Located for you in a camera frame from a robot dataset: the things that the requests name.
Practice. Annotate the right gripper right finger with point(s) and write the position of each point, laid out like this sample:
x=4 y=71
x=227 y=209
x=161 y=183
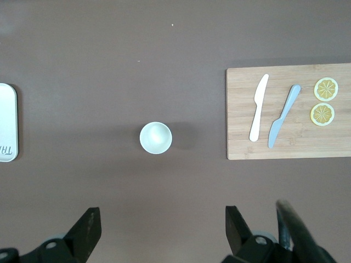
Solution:
x=238 y=235

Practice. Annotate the white plastic cup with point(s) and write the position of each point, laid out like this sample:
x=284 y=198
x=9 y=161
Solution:
x=155 y=137

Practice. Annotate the yellow lemon slice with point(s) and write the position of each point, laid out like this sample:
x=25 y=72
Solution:
x=326 y=89
x=322 y=114

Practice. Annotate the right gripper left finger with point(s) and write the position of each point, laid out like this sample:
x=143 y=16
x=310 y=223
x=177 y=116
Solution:
x=82 y=235

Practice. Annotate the bamboo cutting board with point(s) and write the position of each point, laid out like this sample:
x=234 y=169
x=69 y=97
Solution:
x=296 y=142

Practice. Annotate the white plastic knife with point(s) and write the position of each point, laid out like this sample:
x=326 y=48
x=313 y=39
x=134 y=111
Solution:
x=259 y=107

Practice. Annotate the cream tray with bear print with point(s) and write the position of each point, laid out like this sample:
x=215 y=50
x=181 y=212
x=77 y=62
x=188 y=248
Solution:
x=7 y=123

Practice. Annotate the grey-blue plastic knife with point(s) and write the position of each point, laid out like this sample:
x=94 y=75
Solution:
x=283 y=112

